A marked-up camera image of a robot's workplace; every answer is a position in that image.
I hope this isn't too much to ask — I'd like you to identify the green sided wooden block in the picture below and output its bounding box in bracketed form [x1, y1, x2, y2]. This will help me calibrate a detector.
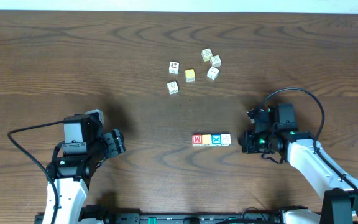
[221, 134, 231, 146]

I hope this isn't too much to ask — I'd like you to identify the blue X wooden block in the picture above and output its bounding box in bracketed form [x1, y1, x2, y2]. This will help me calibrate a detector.
[211, 134, 222, 146]

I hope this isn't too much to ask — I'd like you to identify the yellow M wooden block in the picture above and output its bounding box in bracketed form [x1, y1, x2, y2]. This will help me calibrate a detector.
[201, 134, 212, 146]

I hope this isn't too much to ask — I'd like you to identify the red letter wooden block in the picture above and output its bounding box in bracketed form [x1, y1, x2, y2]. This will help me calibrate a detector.
[192, 134, 203, 147]

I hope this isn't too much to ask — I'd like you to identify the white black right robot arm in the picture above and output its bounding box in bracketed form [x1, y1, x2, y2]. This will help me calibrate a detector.
[239, 104, 358, 223]

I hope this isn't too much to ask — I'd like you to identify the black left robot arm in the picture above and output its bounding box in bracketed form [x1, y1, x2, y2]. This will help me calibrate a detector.
[39, 109, 126, 223]

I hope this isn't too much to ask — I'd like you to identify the plain white wooden block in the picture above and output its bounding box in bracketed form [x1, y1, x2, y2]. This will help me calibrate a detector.
[207, 67, 220, 80]

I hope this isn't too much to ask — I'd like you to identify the wooden block red side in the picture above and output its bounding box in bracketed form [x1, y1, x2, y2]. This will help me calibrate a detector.
[210, 55, 222, 68]

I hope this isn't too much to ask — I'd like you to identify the yellow top wooden block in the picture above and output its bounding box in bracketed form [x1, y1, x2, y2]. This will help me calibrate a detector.
[185, 69, 195, 82]

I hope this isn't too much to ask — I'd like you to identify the wooden block yellow side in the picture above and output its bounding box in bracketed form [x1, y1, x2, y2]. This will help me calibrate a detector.
[201, 49, 213, 62]

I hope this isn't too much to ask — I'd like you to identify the wooden block green W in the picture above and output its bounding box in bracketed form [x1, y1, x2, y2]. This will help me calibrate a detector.
[167, 81, 179, 95]

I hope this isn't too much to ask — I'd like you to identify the wooden block with face picture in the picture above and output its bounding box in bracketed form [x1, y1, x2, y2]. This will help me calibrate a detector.
[168, 62, 180, 75]

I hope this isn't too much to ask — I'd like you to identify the black left cable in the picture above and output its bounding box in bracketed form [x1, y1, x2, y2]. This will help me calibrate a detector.
[7, 120, 67, 224]

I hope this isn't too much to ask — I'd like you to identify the black cable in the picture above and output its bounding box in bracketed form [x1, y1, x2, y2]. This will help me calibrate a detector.
[7, 120, 67, 224]
[253, 87, 358, 218]

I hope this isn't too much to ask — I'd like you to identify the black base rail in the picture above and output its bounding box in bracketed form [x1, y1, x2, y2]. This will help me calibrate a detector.
[34, 212, 285, 224]

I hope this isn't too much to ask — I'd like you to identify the black right cable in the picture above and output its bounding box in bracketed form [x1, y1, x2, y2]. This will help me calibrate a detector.
[253, 87, 358, 218]

